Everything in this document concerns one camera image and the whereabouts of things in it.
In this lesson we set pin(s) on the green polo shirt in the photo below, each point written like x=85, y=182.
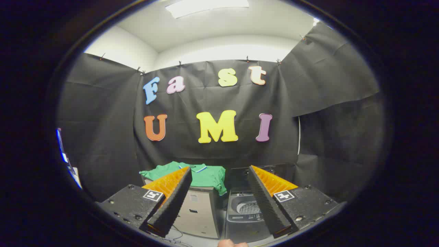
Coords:
x=209, y=178

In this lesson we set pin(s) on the ceiling light panel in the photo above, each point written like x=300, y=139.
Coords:
x=205, y=7

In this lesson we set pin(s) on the white panel with blue edge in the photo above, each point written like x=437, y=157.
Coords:
x=63, y=152

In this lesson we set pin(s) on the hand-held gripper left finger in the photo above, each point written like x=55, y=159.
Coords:
x=173, y=206

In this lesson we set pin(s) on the grey cabinet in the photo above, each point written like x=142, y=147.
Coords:
x=202, y=216

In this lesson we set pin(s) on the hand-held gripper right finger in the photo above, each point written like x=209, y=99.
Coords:
x=265, y=206

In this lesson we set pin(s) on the grey washing machine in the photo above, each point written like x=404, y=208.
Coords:
x=245, y=230

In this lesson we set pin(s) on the row of small black clips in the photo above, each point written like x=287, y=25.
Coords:
x=247, y=59

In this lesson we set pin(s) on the black backdrop cloth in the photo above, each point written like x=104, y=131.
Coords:
x=205, y=99

